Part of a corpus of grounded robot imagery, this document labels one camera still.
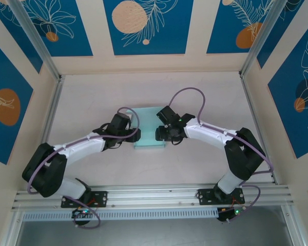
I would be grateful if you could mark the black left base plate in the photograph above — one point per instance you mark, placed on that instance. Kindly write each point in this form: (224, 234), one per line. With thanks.
(101, 198)

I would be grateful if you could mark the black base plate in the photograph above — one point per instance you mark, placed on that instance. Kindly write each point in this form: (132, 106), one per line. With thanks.
(205, 196)
(101, 198)

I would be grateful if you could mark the aluminium frame bar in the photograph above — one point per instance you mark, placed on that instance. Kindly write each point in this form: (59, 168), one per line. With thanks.
(12, 228)
(293, 225)

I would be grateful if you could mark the blue floral wall panel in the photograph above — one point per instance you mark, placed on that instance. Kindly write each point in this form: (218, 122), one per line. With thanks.
(15, 36)
(169, 30)
(290, 30)
(5, 138)
(74, 43)
(292, 107)
(226, 30)

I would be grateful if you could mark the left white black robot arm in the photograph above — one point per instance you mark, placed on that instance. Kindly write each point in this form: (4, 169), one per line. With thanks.
(77, 147)

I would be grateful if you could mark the grey metal sheet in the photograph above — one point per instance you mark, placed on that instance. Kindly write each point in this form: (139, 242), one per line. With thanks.
(154, 233)

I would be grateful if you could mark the controller board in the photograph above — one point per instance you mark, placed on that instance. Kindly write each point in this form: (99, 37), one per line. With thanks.
(231, 213)
(83, 212)

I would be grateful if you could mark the aluminium side rail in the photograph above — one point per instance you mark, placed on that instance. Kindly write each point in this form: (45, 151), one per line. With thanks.
(50, 118)
(256, 123)

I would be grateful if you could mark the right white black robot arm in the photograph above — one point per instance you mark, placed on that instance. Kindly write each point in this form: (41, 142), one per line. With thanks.
(208, 130)

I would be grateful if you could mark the light blue paper box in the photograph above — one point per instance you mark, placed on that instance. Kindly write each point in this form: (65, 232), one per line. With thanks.
(149, 120)

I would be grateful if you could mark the long aluminium base rail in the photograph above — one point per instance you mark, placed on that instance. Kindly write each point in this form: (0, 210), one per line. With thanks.
(154, 194)

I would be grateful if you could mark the right controller board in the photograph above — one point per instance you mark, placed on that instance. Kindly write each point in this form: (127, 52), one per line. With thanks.
(231, 213)

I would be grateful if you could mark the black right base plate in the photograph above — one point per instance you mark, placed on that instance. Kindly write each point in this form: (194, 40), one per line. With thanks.
(205, 196)

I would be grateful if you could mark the left controller board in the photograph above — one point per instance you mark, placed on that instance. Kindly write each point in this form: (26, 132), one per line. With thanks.
(83, 212)

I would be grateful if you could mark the aluminium corner post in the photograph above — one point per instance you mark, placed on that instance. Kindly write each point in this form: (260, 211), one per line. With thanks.
(36, 38)
(267, 33)

